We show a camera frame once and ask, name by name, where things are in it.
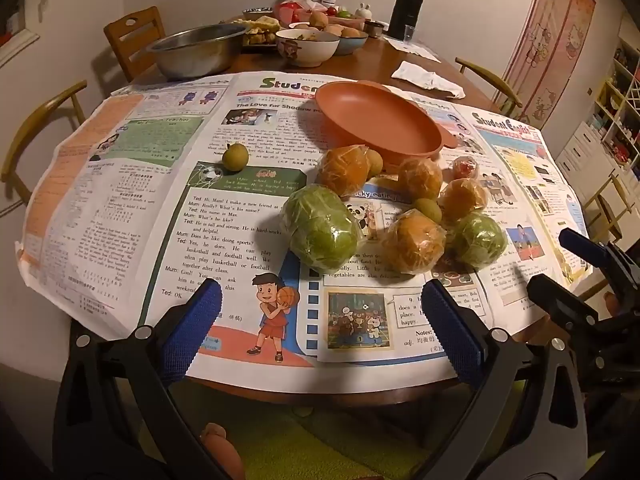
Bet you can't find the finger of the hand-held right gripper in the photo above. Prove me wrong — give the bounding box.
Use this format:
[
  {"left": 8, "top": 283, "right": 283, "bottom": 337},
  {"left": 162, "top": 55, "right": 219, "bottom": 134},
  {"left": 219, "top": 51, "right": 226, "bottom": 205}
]
[
  {"left": 558, "top": 227, "right": 621, "bottom": 273},
  {"left": 527, "top": 274, "right": 601, "bottom": 328}
]

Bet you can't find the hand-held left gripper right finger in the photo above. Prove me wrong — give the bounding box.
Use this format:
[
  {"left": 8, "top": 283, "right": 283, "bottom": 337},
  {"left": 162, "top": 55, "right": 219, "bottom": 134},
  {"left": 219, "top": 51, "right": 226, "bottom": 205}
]
[{"left": 422, "top": 278, "right": 583, "bottom": 411}]

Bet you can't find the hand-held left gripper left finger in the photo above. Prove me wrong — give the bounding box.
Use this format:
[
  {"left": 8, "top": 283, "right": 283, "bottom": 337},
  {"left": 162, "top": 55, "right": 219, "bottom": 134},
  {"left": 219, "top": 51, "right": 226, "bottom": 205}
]
[{"left": 60, "top": 278, "right": 223, "bottom": 411}]

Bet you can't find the small green fruit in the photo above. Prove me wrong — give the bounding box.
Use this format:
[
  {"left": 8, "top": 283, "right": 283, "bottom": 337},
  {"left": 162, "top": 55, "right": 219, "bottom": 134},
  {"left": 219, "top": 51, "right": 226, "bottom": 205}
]
[{"left": 450, "top": 212, "right": 508, "bottom": 268}]

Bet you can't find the orange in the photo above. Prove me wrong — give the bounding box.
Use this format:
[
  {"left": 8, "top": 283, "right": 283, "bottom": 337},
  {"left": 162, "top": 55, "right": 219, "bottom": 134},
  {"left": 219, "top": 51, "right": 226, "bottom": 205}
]
[
  {"left": 439, "top": 178, "right": 488, "bottom": 223},
  {"left": 382, "top": 212, "right": 447, "bottom": 276},
  {"left": 397, "top": 157, "right": 444, "bottom": 201},
  {"left": 316, "top": 145, "right": 373, "bottom": 198}
]

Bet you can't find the small red fruit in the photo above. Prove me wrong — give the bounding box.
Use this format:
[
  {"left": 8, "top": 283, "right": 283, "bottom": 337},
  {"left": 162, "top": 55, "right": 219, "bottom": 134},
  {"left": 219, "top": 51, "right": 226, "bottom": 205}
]
[{"left": 451, "top": 156, "right": 479, "bottom": 179}]

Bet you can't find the large green fruit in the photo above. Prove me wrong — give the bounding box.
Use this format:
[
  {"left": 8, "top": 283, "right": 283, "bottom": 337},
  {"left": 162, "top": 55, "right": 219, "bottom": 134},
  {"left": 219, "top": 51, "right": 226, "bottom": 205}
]
[{"left": 280, "top": 184, "right": 361, "bottom": 275}]

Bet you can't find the orange plastic plate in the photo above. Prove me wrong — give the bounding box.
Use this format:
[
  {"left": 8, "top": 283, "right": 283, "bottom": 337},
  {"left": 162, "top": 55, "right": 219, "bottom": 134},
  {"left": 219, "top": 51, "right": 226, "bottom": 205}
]
[{"left": 315, "top": 80, "right": 458, "bottom": 166}]

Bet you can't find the newspaper with panda picture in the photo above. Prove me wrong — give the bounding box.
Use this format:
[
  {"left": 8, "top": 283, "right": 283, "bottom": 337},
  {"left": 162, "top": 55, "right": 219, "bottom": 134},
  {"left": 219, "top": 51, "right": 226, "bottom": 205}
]
[{"left": 285, "top": 182, "right": 481, "bottom": 366}]

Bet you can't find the curved wooden armchair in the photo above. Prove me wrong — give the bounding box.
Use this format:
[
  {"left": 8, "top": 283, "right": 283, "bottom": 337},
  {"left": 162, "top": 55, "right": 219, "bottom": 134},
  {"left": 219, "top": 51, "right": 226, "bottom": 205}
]
[
  {"left": 455, "top": 57, "right": 523, "bottom": 121},
  {"left": 0, "top": 80, "right": 88, "bottom": 206},
  {"left": 582, "top": 175, "right": 628, "bottom": 246}
]

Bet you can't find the newspaper with schoolchildren cartoons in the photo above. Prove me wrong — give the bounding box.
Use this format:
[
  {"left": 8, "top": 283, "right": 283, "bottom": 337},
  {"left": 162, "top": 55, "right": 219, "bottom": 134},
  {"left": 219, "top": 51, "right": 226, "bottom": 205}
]
[{"left": 425, "top": 100, "right": 556, "bottom": 331}]

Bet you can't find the white drawer cabinet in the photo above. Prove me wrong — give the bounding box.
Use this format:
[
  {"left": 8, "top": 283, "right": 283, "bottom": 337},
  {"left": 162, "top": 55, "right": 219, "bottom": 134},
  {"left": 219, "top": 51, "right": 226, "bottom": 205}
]
[{"left": 554, "top": 120, "right": 601, "bottom": 191}]

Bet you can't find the newspaper with yellow note panel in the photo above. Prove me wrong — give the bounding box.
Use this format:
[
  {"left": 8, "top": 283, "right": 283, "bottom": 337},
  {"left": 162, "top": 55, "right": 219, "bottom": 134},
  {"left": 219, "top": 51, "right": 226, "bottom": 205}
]
[{"left": 470, "top": 110, "right": 598, "bottom": 291}]

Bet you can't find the white shelf unit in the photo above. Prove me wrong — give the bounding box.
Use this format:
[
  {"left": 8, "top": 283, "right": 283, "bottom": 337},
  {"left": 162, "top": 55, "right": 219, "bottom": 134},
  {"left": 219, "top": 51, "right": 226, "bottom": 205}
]
[{"left": 592, "top": 35, "right": 640, "bottom": 181}]

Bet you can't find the newspaper with green panels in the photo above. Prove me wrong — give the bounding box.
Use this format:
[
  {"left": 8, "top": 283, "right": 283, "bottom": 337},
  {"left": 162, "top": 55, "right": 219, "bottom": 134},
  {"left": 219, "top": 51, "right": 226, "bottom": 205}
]
[{"left": 15, "top": 72, "right": 331, "bottom": 381}]

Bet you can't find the person's green fleece clothing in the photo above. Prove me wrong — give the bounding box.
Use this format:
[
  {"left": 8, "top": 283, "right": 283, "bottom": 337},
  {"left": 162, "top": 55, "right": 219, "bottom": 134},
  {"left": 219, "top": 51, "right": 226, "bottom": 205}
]
[{"left": 190, "top": 402, "right": 451, "bottom": 480}]

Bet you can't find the pink cartoon door curtain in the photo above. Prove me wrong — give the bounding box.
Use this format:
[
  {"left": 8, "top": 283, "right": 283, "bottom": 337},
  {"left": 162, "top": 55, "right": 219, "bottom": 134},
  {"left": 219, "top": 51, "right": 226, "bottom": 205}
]
[{"left": 502, "top": 0, "right": 596, "bottom": 131}]

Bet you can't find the crumpled white tissue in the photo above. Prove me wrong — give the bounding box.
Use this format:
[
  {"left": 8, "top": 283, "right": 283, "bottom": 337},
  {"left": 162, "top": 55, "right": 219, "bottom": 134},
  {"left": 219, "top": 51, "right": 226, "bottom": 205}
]
[{"left": 391, "top": 61, "right": 466, "bottom": 99}]

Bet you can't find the flat white paper sheet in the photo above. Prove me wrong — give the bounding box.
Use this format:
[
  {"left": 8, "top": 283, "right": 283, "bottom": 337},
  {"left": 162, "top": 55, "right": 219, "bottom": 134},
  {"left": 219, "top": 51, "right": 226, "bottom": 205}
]
[{"left": 382, "top": 37, "right": 442, "bottom": 63}]

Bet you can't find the stainless steel bowl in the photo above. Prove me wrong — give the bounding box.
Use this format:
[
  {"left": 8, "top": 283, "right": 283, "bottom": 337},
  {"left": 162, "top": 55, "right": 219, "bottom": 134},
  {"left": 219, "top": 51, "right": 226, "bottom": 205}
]
[{"left": 146, "top": 25, "right": 244, "bottom": 80}]

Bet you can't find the black thermos bottle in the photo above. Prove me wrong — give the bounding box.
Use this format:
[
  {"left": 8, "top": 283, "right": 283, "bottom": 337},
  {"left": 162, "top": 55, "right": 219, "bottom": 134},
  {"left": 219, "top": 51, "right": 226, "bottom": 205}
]
[{"left": 387, "top": 0, "right": 425, "bottom": 41}]

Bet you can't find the white patterned bowl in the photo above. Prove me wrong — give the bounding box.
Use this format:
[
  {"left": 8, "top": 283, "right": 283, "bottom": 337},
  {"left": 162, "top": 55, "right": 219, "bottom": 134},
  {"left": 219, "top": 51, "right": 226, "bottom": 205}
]
[{"left": 275, "top": 28, "right": 341, "bottom": 67}]

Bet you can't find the blue enamel bowl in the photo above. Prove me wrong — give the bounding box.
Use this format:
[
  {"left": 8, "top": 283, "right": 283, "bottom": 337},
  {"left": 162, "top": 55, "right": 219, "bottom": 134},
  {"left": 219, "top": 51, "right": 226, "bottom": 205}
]
[{"left": 327, "top": 30, "right": 369, "bottom": 56}]

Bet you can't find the plate of fried food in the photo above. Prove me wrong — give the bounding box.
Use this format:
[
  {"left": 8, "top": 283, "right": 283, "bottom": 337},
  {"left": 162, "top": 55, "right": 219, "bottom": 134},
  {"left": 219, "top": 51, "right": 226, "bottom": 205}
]
[{"left": 242, "top": 16, "right": 281, "bottom": 47}]

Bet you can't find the wooden chair back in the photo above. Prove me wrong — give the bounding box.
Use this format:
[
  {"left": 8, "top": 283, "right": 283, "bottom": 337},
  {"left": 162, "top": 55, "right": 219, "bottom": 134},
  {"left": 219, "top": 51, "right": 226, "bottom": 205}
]
[{"left": 104, "top": 6, "right": 166, "bottom": 81}]

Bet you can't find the orange fruit tray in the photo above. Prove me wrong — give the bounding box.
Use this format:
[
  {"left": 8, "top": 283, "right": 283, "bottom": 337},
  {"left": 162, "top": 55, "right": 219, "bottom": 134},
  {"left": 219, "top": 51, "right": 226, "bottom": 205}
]
[{"left": 295, "top": 14, "right": 368, "bottom": 31}]

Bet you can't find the window with white frame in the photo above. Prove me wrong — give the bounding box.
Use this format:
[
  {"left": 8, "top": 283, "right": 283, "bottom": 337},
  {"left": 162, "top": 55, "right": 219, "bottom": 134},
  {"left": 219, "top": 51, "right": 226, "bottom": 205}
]
[{"left": 0, "top": 0, "right": 42, "bottom": 68}]

